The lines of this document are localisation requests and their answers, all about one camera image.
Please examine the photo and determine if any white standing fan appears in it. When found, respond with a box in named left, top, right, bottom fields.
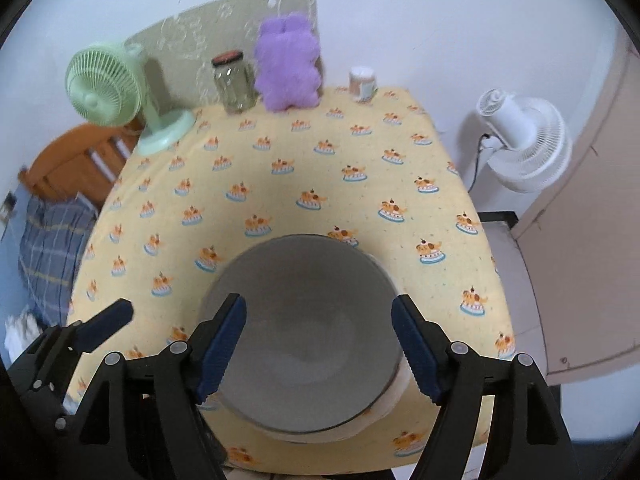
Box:
left=475, top=87, right=573, bottom=195

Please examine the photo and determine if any yellow printed tablecloth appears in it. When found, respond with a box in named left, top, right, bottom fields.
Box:
left=65, top=86, right=516, bottom=476

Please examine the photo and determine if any black fan cable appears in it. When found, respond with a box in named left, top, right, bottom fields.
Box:
left=462, top=132, right=493, bottom=193

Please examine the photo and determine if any glass jar with dark lid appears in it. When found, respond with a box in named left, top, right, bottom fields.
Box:
left=211, top=51, right=258, bottom=115

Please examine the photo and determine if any black flat base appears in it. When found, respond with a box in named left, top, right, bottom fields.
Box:
left=477, top=210, right=519, bottom=228

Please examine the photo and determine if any beige door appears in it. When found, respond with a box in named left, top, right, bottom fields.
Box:
left=512, top=25, right=640, bottom=386

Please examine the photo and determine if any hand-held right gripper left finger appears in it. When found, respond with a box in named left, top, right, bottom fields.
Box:
left=55, top=293, right=247, bottom=480

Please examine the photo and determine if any large beige floral bowl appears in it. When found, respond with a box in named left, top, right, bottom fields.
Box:
left=199, top=234, right=403, bottom=433

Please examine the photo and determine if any purple plush toy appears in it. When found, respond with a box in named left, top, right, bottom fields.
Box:
left=254, top=14, right=323, bottom=112

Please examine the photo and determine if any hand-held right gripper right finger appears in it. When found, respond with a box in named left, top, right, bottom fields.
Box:
left=391, top=295, right=581, bottom=480

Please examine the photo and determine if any grey plaid pillow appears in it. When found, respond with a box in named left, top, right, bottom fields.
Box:
left=17, top=195, right=98, bottom=328

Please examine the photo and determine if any wooden bed headboard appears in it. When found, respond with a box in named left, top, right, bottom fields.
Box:
left=19, top=125, right=143, bottom=206

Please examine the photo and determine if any cotton swab container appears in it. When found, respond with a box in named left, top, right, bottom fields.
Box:
left=348, top=66, right=379, bottom=103

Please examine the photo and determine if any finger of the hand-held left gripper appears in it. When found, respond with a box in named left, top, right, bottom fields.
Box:
left=50, top=298, right=134, bottom=354

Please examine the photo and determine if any grey-green printed board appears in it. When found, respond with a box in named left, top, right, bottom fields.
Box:
left=122, top=0, right=321, bottom=111

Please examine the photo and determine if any green desk fan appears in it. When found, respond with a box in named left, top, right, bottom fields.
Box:
left=65, top=42, right=197, bottom=157

